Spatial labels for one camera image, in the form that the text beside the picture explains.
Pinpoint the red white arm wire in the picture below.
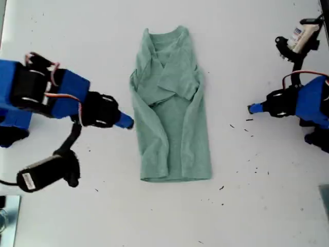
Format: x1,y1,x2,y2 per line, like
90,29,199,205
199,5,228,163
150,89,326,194
24,52,86,125

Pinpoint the white camera box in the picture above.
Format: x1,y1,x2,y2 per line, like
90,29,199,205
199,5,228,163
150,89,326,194
287,18,322,54

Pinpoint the black camera stalk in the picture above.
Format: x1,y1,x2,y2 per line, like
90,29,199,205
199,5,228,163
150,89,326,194
52,122,83,188
274,25,321,89

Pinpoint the black camera box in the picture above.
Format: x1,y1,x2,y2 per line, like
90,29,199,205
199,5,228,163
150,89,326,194
16,155,68,193

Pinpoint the green t-shirt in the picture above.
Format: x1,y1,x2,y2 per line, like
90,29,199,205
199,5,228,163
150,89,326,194
129,25,213,183

